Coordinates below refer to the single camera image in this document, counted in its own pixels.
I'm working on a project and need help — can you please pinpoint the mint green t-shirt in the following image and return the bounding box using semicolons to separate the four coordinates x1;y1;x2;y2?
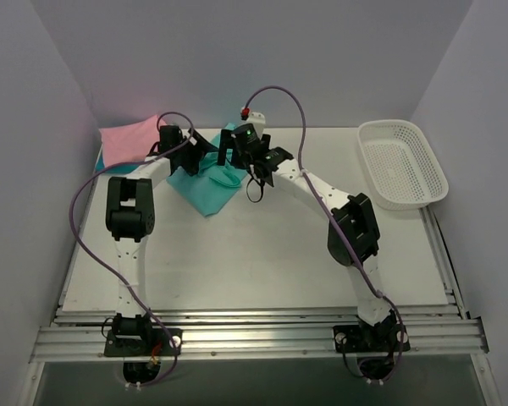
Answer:
165;122;243;219

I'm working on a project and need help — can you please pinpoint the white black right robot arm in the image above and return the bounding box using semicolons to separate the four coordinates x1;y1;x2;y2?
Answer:
218;123;400;349

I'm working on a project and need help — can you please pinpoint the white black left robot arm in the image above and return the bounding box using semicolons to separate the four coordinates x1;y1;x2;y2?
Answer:
105;125;218;354

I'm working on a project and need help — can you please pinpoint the folded pink t-shirt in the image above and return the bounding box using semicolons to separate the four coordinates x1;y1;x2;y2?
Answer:
100;115;159;167

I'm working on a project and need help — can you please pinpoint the folded teal t-shirt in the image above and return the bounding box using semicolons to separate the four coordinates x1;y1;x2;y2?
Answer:
95;153;105;172

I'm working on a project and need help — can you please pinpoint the white perforated plastic basket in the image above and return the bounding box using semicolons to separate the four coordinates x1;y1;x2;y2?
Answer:
356;119;449;211

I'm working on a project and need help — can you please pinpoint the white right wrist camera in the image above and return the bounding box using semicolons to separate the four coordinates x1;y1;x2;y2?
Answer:
246;111;266;137

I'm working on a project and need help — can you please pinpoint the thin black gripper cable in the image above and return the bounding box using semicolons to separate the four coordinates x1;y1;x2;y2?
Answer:
245;162;267;204

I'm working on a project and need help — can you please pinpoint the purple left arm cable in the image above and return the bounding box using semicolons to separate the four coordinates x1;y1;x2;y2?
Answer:
68;111;196;386

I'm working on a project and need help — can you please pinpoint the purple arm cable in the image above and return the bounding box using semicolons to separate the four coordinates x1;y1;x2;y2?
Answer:
68;111;196;386
241;85;406;380

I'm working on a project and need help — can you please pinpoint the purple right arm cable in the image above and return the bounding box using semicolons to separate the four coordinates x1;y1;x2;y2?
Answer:
241;85;406;380

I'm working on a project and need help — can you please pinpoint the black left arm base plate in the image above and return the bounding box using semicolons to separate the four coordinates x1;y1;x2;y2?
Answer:
103;327;175;358

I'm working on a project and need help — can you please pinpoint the aluminium mounting rail frame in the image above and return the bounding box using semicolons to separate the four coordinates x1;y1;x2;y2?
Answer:
29;206;490;365

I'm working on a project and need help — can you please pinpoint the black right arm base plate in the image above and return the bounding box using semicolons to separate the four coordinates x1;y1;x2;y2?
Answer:
332;324;400;354

